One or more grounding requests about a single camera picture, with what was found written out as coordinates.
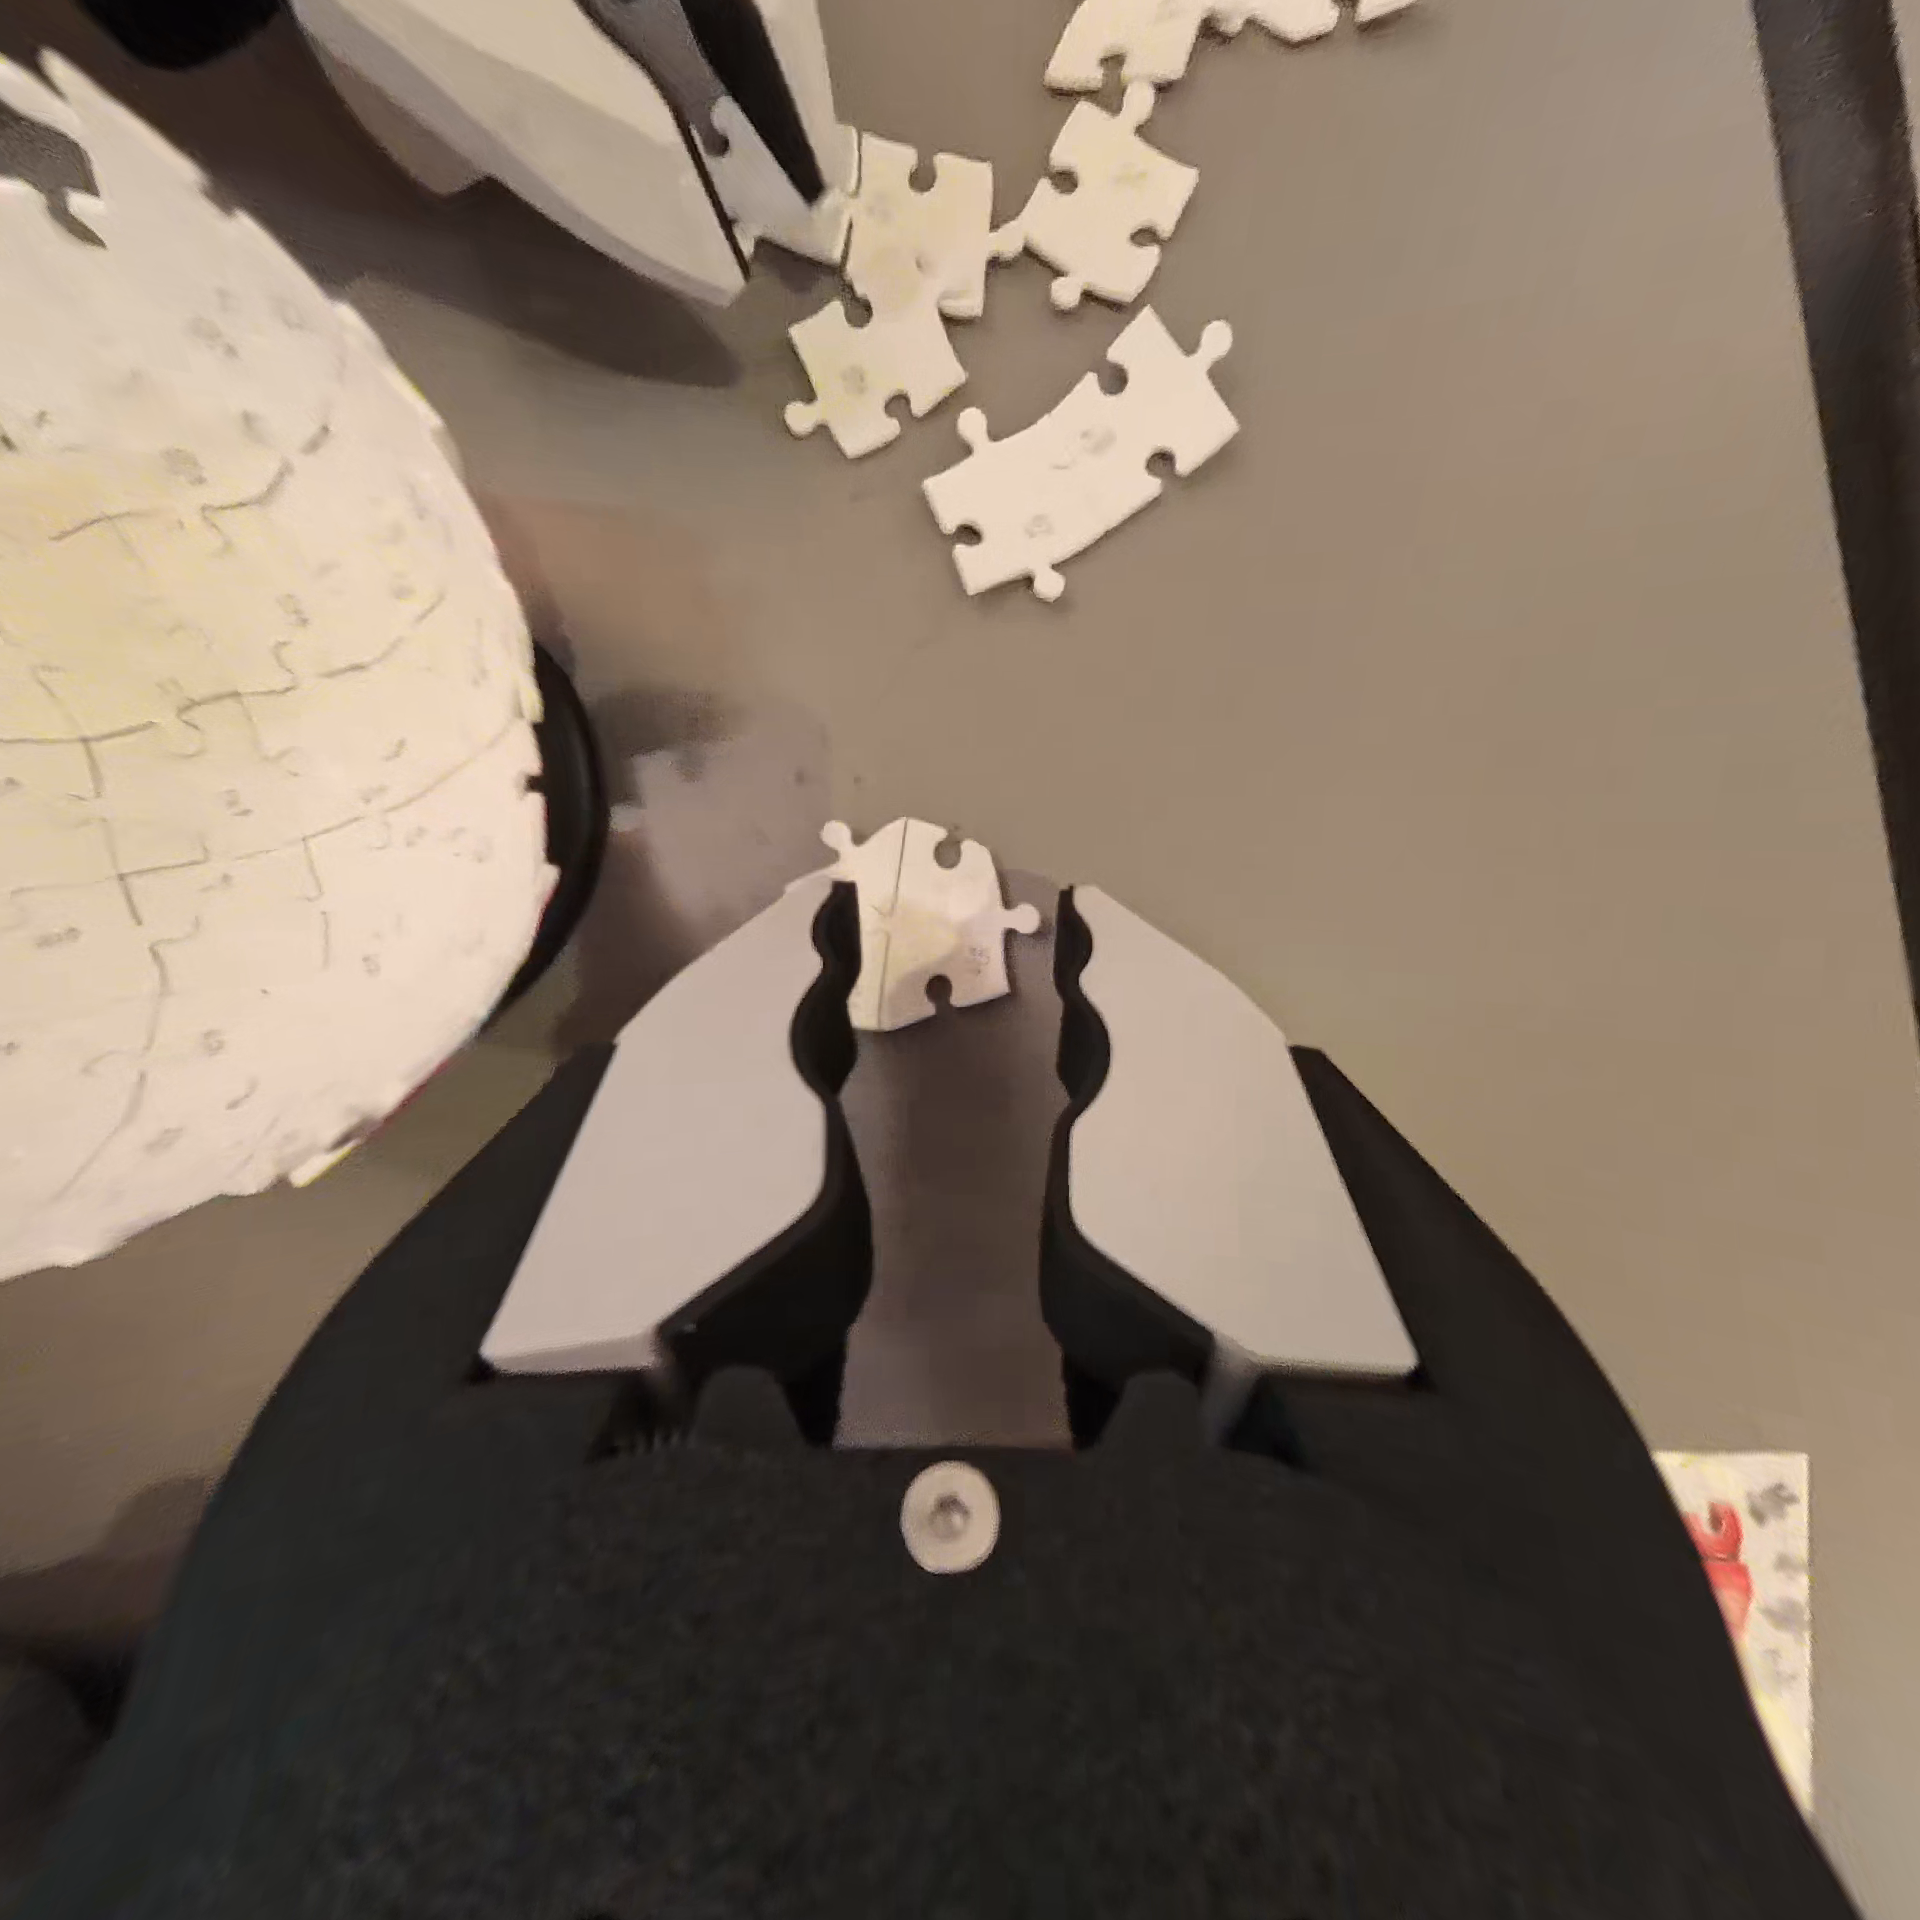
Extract partly built white puzzle ball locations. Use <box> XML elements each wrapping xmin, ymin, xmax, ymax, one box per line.
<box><xmin>0</xmin><ymin>45</ymin><xmax>550</xmax><ymax>1278</ymax></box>

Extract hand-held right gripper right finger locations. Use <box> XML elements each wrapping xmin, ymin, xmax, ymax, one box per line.
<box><xmin>1043</xmin><ymin>885</ymin><xmax>1421</xmax><ymax>1451</ymax></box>

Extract single white puzzle piece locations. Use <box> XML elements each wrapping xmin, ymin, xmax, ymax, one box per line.
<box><xmin>705</xmin><ymin>97</ymin><xmax>861</xmax><ymax>271</ymax></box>

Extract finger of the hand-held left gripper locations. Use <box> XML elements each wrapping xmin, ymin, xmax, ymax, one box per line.
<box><xmin>293</xmin><ymin>0</ymin><xmax>757</xmax><ymax>313</ymax></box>
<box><xmin>683</xmin><ymin>0</ymin><xmax>851</xmax><ymax>210</ymax></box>

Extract black ball stand ring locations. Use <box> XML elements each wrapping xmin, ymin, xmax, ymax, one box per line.
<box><xmin>495</xmin><ymin>645</ymin><xmax>610</xmax><ymax>1023</ymax></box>

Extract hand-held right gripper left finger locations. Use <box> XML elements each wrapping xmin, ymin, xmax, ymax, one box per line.
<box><xmin>480</xmin><ymin>883</ymin><xmax>876</xmax><ymax>1451</ymax></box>

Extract white puzzle piece pair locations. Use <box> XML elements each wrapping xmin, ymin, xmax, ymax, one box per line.
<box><xmin>820</xmin><ymin>815</ymin><xmax>1044</xmax><ymax>1038</ymax></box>

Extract printed instruction leaflet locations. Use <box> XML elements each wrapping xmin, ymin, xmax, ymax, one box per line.
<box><xmin>1650</xmin><ymin>1446</ymin><xmax>1814</xmax><ymax>1818</ymax></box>

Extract puzzle pieces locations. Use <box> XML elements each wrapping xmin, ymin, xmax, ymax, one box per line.
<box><xmin>782</xmin><ymin>0</ymin><xmax>1421</xmax><ymax>607</ymax></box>

